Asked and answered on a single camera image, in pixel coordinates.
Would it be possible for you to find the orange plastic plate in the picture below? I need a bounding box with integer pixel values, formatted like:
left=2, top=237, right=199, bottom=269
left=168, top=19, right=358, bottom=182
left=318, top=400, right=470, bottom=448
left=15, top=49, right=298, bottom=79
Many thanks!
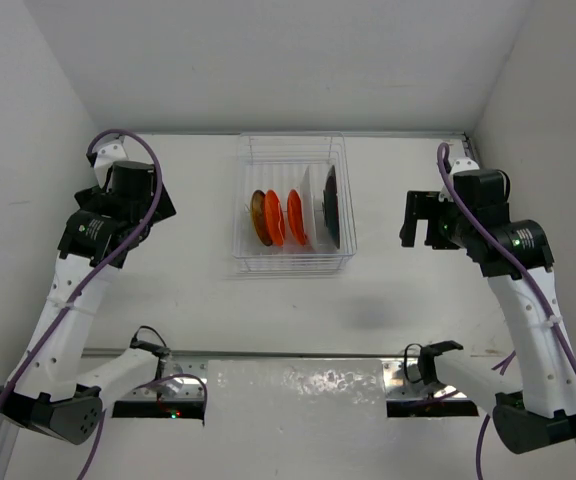
left=287, top=189, right=308, bottom=246
left=264, top=189, right=285, bottom=247

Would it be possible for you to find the white wire dish rack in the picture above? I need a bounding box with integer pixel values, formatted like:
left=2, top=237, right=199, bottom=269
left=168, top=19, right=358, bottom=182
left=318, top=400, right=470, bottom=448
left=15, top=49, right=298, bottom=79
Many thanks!
left=232, top=132, right=357, bottom=274

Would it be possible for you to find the dark teal round plate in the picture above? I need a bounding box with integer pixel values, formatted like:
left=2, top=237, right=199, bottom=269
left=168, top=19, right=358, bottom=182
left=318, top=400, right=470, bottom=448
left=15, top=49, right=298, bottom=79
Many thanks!
left=322, top=165, right=341, bottom=249

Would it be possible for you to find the yellow brown patterned plate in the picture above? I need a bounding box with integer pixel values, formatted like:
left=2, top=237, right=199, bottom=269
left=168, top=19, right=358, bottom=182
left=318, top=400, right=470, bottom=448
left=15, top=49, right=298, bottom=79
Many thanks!
left=250, top=190, right=273, bottom=246

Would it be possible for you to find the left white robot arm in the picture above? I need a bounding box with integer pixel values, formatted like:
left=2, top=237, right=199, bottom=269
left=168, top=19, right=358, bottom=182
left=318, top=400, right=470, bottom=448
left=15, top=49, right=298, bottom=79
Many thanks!
left=0, top=138, right=176, bottom=445

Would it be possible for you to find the white foam front panel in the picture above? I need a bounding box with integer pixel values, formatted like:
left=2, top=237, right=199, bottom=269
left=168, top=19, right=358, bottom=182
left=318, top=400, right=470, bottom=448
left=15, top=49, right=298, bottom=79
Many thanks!
left=0, top=357, right=576, bottom=480

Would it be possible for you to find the white plate red teal pattern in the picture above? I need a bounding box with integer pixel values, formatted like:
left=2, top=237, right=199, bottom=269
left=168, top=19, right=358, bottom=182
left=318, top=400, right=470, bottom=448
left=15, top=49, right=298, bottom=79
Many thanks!
left=300, top=166, right=328, bottom=253

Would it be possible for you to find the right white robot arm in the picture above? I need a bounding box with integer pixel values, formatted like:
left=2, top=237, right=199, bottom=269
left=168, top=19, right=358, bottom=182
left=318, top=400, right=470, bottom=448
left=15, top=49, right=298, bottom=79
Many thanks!
left=400, top=151, right=576, bottom=454

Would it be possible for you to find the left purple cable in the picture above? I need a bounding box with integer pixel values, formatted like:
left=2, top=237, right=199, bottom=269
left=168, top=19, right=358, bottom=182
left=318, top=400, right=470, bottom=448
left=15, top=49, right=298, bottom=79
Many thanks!
left=0, top=128, right=208, bottom=480

